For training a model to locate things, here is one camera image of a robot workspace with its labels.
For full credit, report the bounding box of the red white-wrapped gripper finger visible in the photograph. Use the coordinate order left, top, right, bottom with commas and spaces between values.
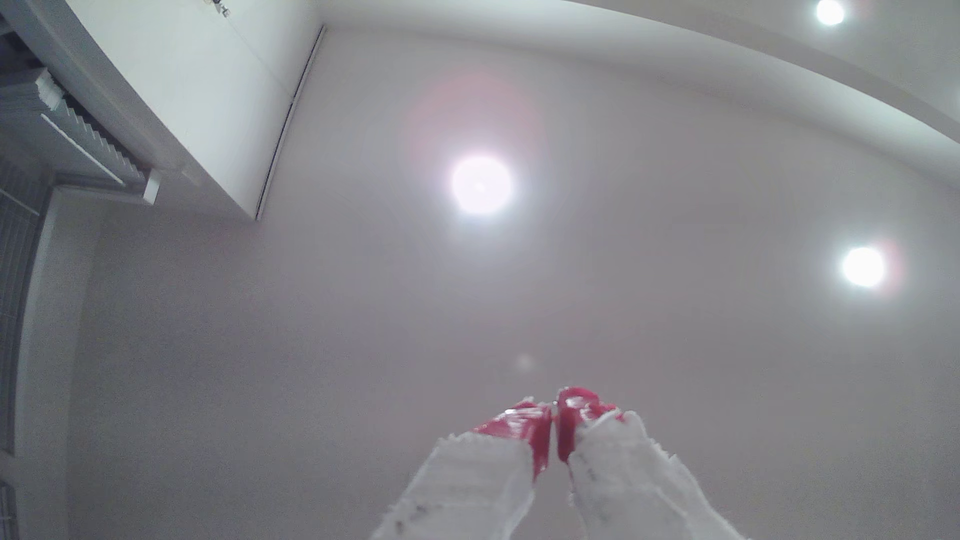
556, 387, 745, 540
371, 397, 554, 540

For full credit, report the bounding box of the white window blind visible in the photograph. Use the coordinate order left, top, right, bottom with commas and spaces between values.
0, 67, 162, 207

